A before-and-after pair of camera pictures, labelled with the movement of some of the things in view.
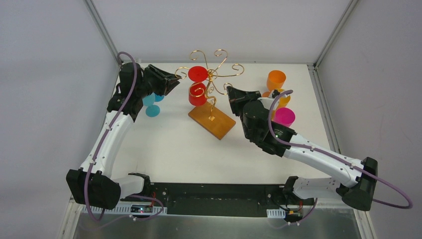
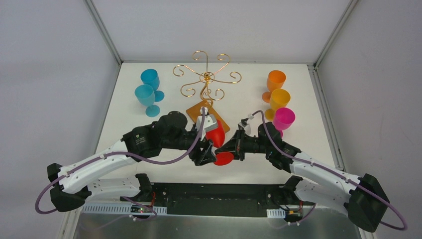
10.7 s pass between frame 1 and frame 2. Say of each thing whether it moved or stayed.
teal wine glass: stayed
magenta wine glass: stayed
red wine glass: moved
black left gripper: moved
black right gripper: moved
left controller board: stayed
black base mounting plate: stayed
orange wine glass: stayed
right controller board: stayed
